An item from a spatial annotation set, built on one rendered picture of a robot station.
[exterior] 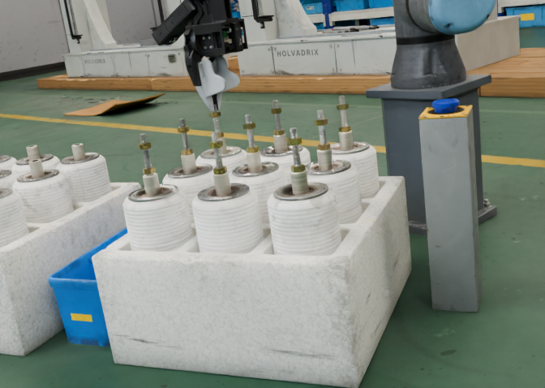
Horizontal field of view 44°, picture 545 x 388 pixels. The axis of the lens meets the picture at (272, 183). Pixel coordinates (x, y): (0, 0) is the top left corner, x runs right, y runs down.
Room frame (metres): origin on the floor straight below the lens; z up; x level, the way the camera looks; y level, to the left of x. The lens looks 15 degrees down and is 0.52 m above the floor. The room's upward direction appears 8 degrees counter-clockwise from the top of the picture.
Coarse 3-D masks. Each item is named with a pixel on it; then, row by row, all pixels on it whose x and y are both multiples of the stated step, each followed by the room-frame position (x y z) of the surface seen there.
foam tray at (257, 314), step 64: (384, 192) 1.06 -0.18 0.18; (128, 256) 0.93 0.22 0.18; (192, 256) 0.89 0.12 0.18; (256, 256) 0.86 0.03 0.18; (320, 256) 0.83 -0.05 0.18; (384, 256) 0.97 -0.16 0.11; (128, 320) 0.93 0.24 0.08; (192, 320) 0.88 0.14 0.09; (256, 320) 0.84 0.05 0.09; (320, 320) 0.81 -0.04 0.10; (384, 320) 0.94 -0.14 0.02; (320, 384) 0.81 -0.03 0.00
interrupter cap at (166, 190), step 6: (162, 186) 1.02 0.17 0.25; (168, 186) 1.01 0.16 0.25; (174, 186) 1.00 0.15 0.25; (132, 192) 1.00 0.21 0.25; (138, 192) 0.99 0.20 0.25; (144, 192) 1.00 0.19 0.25; (162, 192) 0.99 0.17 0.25; (168, 192) 0.97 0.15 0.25; (174, 192) 0.97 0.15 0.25; (132, 198) 0.96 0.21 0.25; (138, 198) 0.96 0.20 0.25; (144, 198) 0.96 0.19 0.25; (150, 198) 0.95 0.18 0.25; (156, 198) 0.95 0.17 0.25; (162, 198) 0.95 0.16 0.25
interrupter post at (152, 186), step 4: (144, 176) 0.98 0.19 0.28; (148, 176) 0.98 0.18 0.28; (152, 176) 0.98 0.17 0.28; (156, 176) 0.98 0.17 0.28; (144, 180) 0.98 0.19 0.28; (148, 180) 0.98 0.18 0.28; (152, 180) 0.98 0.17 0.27; (156, 180) 0.98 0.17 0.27; (144, 184) 0.98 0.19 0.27; (148, 184) 0.98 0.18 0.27; (152, 184) 0.98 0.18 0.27; (156, 184) 0.98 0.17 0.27; (148, 188) 0.98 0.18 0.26; (152, 188) 0.98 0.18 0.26; (156, 188) 0.98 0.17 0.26; (148, 192) 0.98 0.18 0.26; (152, 192) 0.98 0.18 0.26; (156, 192) 0.98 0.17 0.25; (160, 192) 0.98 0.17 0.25
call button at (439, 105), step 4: (436, 100) 1.01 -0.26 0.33; (440, 100) 1.01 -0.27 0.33; (444, 100) 1.00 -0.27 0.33; (448, 100) 1.00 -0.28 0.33; (452, 100) 0.99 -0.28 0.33; (456, 100) 0.99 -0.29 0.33; (432, 104) 1.00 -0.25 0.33; (436, 104) 0.99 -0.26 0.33; (440, 104) 0.98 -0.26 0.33; (444, 104) 0.98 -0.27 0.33; (448, 104) 0.98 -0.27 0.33; (452, 104) 0.98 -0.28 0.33; (456, 104) 0.98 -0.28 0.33; (436, 108) 0.99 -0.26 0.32; (440, 108) 0.98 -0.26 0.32; (444, 108) 0.98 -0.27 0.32; (448, 108) 0.98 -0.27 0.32; (452, 108) 0.98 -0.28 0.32; (456, 108) 0.99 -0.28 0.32; (440, 112) 0.99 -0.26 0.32; (444, 112) 0.98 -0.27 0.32
